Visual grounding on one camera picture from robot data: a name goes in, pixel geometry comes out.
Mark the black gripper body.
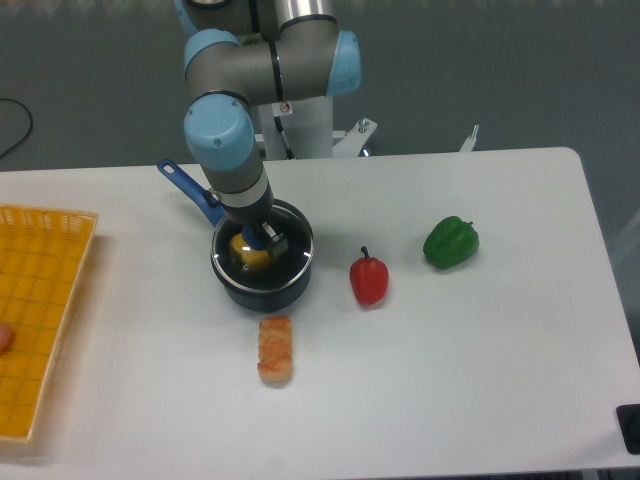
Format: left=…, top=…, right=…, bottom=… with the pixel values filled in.
left=219, top=188, right=274, bottom=235

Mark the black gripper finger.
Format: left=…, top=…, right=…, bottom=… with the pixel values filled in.
left=259, top=222, right=288, bottom=259

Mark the glass pot lid blue knob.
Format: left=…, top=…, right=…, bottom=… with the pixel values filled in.
left=211, top=200, right=314, bottom=293

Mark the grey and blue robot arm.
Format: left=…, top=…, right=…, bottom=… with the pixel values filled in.
left=174, top=1, right=361, bottom=257

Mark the yellow bell pepper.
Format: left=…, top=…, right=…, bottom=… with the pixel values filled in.
left=229, top=233, right=273, bottom=275

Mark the red bell pepper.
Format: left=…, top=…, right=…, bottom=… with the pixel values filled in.
left=349, top=246, right=389, bottom=306

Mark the orange bread loaf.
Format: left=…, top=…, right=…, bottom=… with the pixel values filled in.
left=257, top=316, right=293, bottom=384

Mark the green bell pepper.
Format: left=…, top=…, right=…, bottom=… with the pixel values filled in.
left=423, top=216, right=480, bottom=270

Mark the yellow woven basket tray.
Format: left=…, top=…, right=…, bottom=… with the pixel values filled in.
left=1, top=204, right=98, bottom=443

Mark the black object at table corner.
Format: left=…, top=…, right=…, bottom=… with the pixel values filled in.
left=616, top=404, right=640, bottom=455

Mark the dark pot with blue handle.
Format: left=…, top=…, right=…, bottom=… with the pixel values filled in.
left=157, top=159, right=314, bottom=313

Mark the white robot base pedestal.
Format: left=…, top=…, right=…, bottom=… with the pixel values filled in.
left=255, top=97, right=333, bottom=160

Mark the white table clamp bracket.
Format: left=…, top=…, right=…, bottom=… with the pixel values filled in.
left=332, top=117, right=378, bottom=158

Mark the black cable on floor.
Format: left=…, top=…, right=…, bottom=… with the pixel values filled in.
left=0, top=97, right=34, bottom=159

